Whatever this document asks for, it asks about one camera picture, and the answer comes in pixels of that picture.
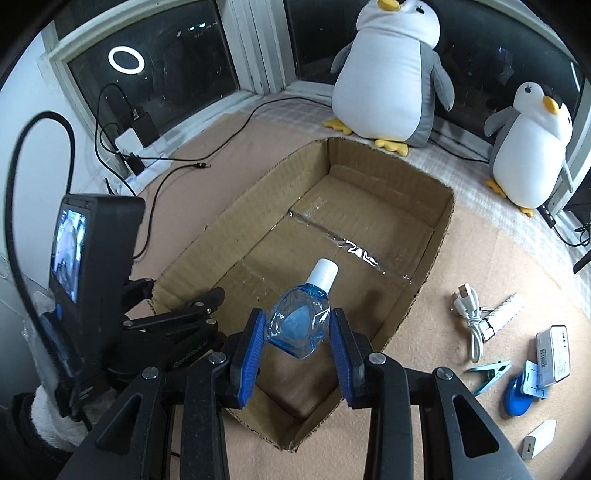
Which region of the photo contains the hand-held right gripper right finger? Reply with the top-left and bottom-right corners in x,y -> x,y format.
329,308 -> 536,480

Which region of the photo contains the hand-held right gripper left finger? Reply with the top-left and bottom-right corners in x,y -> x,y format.
58,308 -> 267,480

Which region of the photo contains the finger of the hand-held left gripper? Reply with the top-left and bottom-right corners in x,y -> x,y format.
108,318 -> 237,385
121,277 -> 227,334

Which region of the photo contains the blue eye drop bottle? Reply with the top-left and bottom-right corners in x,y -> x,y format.
265,258 -> 340,361

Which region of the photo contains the cardboard box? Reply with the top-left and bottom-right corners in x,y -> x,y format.
148,137 -> 456,452

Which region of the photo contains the white USB cable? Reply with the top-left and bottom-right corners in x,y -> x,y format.
450,284 -> 495,363

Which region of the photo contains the patterned white lighter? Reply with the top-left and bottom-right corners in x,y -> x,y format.
480,293 -> 525,342

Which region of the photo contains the white rectangular case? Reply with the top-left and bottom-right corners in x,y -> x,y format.
536,324 -> 571,384

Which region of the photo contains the white charger adapter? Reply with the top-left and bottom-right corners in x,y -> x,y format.
524,419 -> 558,461

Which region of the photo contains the person's left hand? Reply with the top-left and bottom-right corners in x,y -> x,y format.
34,383 -> 100,455

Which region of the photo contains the white power strip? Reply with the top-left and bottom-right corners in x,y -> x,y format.
117,138 -> 182,190

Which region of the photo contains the white power bank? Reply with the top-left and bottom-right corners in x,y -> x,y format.
115,129 -> 140,154

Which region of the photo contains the teal clothespin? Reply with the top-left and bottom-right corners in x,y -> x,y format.
464,360 -> 512,395

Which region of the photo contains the black charger box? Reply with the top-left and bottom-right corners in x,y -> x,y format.
130,108 -> 160,140

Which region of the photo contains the blue plastic clip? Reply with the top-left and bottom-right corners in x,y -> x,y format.
503,361 -> 550,418

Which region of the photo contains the small penguin plush toy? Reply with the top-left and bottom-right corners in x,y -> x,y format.
484,82 -> 574,217

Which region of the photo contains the large penguin plush toy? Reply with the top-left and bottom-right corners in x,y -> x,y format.
323,0 -> 455,155

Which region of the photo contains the black cable with connector end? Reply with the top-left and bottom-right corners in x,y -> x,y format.
131,162 -> 212,259

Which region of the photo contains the looped thin black cable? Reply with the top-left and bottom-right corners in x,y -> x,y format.
95,84 -> 137,181

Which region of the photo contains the thick black gripper cable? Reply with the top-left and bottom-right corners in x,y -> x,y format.
8,111 -> 77,370

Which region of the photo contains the long black cable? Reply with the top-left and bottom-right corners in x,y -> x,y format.
134,95 -> 335,162

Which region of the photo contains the white window frame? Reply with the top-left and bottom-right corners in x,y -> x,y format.
48,0 -> 301,134

